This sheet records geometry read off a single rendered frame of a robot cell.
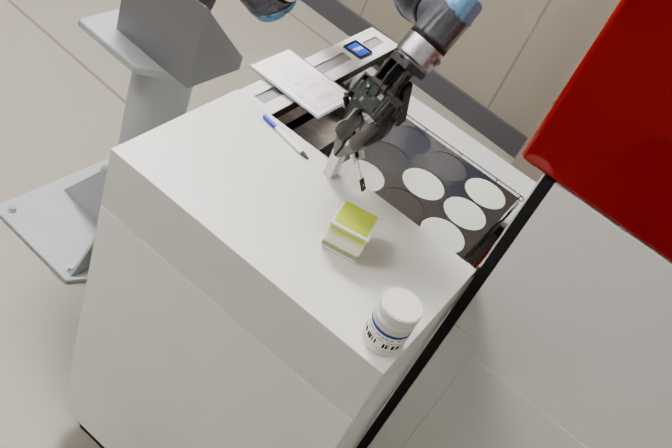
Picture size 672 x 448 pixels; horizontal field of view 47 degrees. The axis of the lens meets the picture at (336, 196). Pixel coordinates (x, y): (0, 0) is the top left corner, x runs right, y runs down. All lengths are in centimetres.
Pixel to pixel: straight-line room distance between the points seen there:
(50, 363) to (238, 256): 107
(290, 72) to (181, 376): 70
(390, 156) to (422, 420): 60
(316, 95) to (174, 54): 36
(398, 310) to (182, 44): 90
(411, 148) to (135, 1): 73
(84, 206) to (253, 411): 129
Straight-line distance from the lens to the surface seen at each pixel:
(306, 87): 174
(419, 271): 144
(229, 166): 147
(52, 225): 259
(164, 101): 204
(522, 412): 165
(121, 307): 167
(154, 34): 191
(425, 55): 135
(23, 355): 231
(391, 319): 121
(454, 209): 172
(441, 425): 179
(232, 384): 153
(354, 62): 191
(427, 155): 182
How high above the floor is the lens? 192
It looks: 40 degrees down
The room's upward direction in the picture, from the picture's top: 25 degrees clockwise
